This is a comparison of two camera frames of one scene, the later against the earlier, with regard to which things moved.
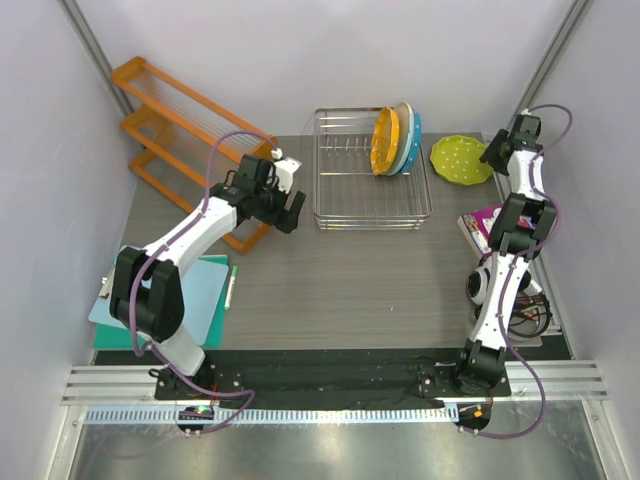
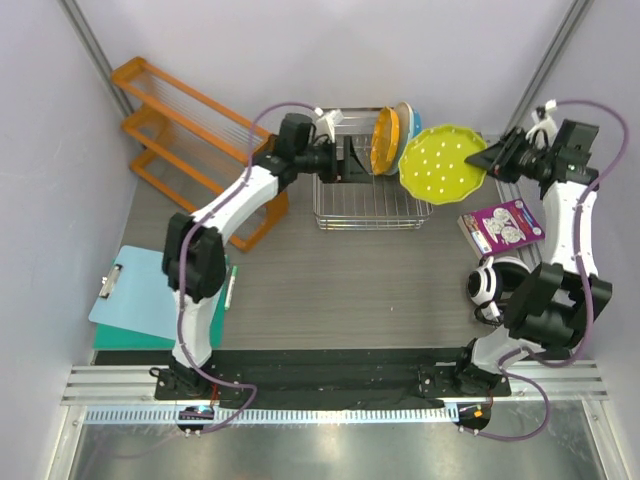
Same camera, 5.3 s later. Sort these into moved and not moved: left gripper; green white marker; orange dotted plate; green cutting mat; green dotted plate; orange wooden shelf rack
Moved: green dotted plate; left gripper
Not moved: orange dotted plate; orange wooden shelf rack; green white marker; green cutting mat
